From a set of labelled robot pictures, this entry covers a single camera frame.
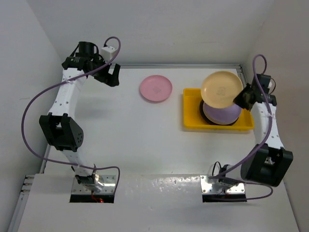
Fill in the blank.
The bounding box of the orange plate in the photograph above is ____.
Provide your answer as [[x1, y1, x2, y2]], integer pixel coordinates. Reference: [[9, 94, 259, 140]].
[[200, 71, 243, 109]]

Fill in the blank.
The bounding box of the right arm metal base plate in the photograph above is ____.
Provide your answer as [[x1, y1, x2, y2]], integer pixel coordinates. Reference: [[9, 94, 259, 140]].
[[200, 175, 245, 195]]

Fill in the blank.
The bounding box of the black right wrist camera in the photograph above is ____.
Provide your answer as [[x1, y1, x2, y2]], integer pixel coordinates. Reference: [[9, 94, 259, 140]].
[[261, 74, 276, 94]]

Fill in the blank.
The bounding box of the metal rimmed plate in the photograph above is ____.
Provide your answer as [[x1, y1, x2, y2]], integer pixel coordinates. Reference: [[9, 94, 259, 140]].
[[199, 100, 239, 126]]

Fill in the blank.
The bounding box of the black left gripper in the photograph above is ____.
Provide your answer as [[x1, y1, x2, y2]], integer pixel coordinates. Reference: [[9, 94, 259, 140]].
[[89, 54, 120, 87]]

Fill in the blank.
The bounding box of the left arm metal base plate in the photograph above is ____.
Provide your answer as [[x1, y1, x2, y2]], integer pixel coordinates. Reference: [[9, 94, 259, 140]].
[[71, 174, 116, 195]]

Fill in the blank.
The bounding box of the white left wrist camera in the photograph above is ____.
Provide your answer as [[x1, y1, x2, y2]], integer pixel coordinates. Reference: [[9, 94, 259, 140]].
[[100, 46, 118, 60]]

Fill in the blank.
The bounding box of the purple plate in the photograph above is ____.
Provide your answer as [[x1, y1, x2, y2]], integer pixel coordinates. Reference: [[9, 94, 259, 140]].
[[203, 103, 242, 125]]

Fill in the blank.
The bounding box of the yellow plastic bin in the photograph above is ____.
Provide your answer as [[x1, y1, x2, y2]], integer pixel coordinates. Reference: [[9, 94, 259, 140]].
[[183, 88, 254, 131]]

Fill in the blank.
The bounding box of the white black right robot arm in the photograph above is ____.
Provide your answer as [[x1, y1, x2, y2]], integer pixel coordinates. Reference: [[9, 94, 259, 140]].
[[212, 74, 293, 187]]

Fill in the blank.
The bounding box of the pink plate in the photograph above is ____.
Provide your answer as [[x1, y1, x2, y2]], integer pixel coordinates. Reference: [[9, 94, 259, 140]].
[[139, 75, 173, 102]]

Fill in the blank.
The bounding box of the aluminium table frame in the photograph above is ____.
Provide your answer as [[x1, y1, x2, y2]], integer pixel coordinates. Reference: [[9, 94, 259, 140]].
[[18, 65, 277, 232]]

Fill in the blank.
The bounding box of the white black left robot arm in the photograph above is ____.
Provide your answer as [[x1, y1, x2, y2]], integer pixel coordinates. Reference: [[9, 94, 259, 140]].
[[39, 42, 120, 192]]

